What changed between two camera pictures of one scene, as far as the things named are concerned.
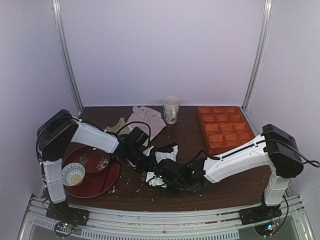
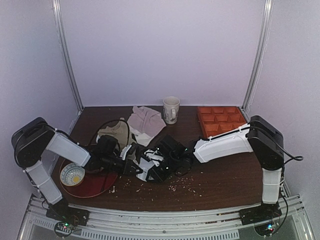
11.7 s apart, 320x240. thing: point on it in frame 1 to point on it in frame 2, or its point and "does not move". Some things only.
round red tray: [93, 184] does not move
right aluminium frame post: [260, 53] does not move
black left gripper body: [144, 162] to [128, 167]
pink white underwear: [153, 119] does not move
